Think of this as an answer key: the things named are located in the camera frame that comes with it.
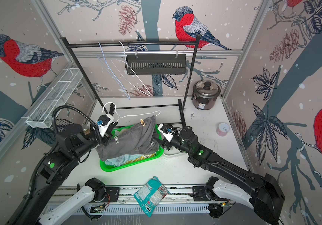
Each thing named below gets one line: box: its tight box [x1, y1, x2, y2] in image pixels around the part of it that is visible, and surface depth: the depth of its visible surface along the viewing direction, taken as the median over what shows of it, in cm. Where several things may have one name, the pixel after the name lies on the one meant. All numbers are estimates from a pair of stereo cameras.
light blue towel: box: [104, 154, 144, 167], surface depth 79 cm
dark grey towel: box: [95, 115, 160, 162], surface depth 74 cm
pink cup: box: [216, 122, 230, 137], surface depth 97 cm
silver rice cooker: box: [191, 79, 221, 111], surface depth 103 cm
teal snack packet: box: [133, 176, 170, 218], surface depth 73 cm
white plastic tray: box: [156, 146, 189, 160], surface depth 84 cm
